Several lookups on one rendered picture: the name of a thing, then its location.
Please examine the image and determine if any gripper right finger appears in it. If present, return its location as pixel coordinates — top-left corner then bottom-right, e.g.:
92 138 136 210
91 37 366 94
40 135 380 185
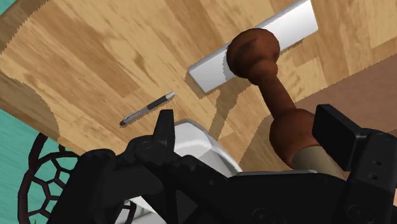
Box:
312 104 397 224

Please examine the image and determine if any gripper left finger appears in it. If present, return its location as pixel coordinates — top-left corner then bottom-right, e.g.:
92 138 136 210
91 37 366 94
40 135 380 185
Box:
46 109 231 224

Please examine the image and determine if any white glossy rounded box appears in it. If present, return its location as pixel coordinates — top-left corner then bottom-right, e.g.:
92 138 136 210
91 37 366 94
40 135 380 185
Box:
115 118 243 224

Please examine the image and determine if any silver and black pen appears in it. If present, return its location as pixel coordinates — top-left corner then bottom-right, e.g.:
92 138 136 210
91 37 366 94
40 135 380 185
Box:
119 91 176 127

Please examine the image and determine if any brown wooden pepper mill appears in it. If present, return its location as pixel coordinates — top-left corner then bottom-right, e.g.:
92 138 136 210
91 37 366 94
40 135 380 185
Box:
226 27 345 179

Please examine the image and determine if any light wooden table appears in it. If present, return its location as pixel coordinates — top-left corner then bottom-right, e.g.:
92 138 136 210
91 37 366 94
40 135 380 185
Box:
0 0 397 172

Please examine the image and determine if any white flat rectangular box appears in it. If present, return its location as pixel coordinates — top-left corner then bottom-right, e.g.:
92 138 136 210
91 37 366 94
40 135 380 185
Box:
188 0 319 94

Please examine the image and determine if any dark brown round lattice frame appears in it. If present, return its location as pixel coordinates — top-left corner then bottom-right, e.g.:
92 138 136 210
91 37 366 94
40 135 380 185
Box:
17 132 137 224

